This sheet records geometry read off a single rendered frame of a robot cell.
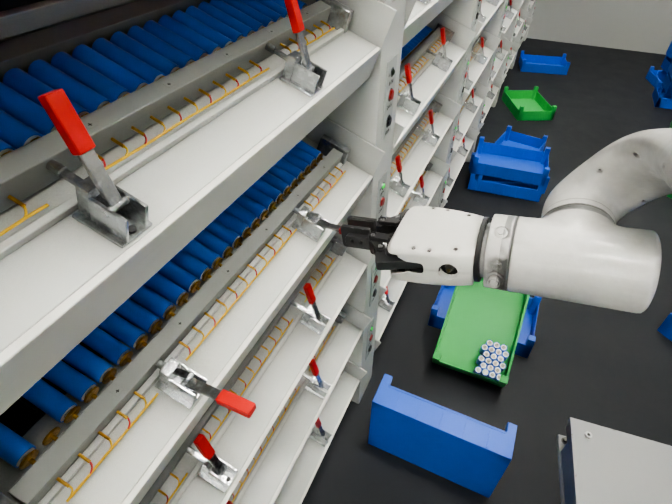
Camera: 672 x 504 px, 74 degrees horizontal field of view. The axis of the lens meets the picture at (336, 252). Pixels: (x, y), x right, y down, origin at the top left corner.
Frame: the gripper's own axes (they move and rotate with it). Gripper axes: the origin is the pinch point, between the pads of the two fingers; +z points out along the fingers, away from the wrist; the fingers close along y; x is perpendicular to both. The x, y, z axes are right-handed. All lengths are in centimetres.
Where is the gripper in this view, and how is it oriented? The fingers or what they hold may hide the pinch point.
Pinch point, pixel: (360, 232)
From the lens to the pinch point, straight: 57.6
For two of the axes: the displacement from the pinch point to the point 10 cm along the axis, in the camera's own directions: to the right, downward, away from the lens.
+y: 4.2, -6.0, 6.8
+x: -1.5, -7.9, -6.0
